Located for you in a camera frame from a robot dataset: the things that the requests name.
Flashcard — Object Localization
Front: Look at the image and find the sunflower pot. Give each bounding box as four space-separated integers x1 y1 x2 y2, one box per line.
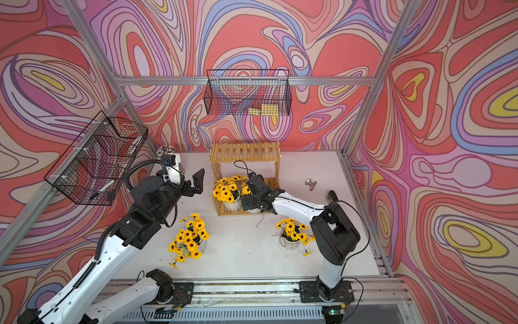
241 183 261 213
212 175 246 212
168 213 210 269
275 217 316 257

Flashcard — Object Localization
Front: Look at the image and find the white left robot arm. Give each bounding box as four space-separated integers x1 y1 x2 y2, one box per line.
17 157 205 323

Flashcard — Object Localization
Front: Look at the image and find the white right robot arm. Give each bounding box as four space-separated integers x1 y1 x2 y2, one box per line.
243 172 361 302

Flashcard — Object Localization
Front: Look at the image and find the cup of pencils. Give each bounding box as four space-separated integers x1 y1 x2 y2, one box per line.
156 145 176 159

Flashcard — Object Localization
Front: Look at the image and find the wooden two-tier shelf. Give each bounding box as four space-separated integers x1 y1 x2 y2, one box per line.
210 143 281 216

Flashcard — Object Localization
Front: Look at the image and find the silver metal bulldog clip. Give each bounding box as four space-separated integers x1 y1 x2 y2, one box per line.
305 179 318 191

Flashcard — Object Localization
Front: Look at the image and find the grey stapler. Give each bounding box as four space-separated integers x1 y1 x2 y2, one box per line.
325 190 339 205

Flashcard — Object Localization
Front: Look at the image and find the white marker in basket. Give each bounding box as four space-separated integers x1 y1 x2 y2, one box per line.
89 180 115 200

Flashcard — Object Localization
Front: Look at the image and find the yellow sticky notes pad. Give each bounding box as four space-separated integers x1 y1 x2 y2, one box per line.
248 103 280 116

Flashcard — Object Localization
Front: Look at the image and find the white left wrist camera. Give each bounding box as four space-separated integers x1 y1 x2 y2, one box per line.
161 154 183 186

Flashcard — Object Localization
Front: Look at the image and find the black wire basket left wall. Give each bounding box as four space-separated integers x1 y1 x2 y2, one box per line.
44 112 148 206

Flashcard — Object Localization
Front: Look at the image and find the black wire basket wall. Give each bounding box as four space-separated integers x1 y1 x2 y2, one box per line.
204 68 292 117
44 112 148 206

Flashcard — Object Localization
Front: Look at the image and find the black wire basket back wall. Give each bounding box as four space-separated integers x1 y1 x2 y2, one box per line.
204 68 292 117

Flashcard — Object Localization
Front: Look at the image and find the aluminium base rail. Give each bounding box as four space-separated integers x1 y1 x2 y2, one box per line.
76 275 418 324

